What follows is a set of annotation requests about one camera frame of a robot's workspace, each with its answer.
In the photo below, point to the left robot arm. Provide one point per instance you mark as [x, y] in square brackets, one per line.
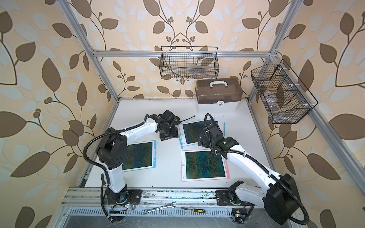
[113, 146]

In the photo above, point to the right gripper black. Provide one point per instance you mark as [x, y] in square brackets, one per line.
[205, 141]

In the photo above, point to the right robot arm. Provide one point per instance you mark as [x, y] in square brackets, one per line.
[277, 194]

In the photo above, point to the black yellow tape measure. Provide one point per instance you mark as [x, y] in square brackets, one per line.
[187, 118]

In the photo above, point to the silver wrench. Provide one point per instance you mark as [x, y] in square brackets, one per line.
[171, 205]

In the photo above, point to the aluminium frame rail front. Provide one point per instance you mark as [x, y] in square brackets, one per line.
[150, 196]

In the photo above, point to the black wire basket back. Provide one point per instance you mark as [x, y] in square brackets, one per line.
[197, 62]

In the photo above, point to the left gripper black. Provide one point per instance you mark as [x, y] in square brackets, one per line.
[174, 134]

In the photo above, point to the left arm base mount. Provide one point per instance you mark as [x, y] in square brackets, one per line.
[130, 196]

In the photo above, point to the yellow black screwdriver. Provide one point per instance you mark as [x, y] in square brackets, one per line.
[194, 210]

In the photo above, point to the black wire basket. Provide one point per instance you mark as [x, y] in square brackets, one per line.
[286, 98]
[197, 62]

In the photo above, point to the brown lid storage box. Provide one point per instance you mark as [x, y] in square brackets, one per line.
[218, 95]

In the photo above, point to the blue writing tablet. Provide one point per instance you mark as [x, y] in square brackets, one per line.
[140, 156]
[190, 131]

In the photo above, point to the pink writing tablet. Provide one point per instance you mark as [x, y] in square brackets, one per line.
[200, 165]

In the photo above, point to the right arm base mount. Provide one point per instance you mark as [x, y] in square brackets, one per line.
[229, 198]

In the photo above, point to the black wire basket right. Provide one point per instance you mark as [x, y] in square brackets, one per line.
[286, 98]

